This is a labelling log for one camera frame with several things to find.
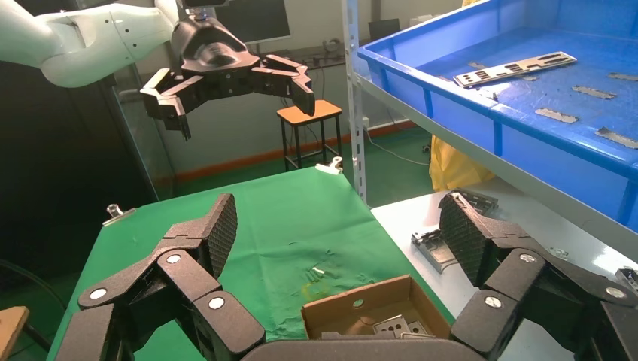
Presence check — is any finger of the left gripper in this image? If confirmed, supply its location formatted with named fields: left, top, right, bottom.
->
left=251, top=53, right=317, bottom=117
left=139, top=67, right=202, bottom=142

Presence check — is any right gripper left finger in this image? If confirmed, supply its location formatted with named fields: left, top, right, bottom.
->
left=54, top=193, right=268, bottom=361

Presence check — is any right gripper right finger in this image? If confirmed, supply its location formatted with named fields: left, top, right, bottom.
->
left=438, top=191, right=638, bottom=361

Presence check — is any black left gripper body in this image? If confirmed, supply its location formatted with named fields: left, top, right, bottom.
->
left=169, top=17, right=261, bottom=99

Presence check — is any blue plastic tray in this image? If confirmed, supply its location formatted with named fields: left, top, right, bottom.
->
left=357, top=0, right=638, bottom=228

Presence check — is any shallow brown cardboard box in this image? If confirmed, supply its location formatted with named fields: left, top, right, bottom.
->
left=301, top=274, right=453, bottom=342

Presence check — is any stool with orange seat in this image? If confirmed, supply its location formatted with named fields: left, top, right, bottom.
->
left=276, top=99, right=345, bottom=172

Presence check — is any black computer monitor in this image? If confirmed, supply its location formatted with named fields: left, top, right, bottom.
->
left=214, top=0, right=292, bottom=47

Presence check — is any white ribbed shelf deck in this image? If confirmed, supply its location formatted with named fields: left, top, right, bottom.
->
left=357, top=74, right=638, bottom=261

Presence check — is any silver binder clip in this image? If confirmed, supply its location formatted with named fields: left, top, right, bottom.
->
left=102, top=202, right=137, bottom=228
left=314, top=156, right=345, bottom=177

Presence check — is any black rectangular panel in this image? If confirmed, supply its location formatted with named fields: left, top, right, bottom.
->
left=368, top=18, right=402, bottom=42

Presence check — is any green table cloth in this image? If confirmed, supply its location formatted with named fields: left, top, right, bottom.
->
left=47, top=166, right=455, bottom=361

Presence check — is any long metal channel strip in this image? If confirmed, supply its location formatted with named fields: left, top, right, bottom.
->
left=615, top=267, right=638, bottom=296

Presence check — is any white flat shelf board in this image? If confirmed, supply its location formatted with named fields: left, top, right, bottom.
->
left=371, top=177, right=638, bottom=361

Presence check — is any yellow plastic bag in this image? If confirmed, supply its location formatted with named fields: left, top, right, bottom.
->
left=429, top=134, right=497, bottom=193

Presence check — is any white perforated rack post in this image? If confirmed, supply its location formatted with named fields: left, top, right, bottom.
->
left=342, top=0, right=369, bottom=203

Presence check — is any white floor cable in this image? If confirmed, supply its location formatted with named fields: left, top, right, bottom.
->
left=366, top=128, right=433, bottom=168

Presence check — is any black cable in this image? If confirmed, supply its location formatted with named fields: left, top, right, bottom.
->
left=0, top=258, right=67, bottom=350

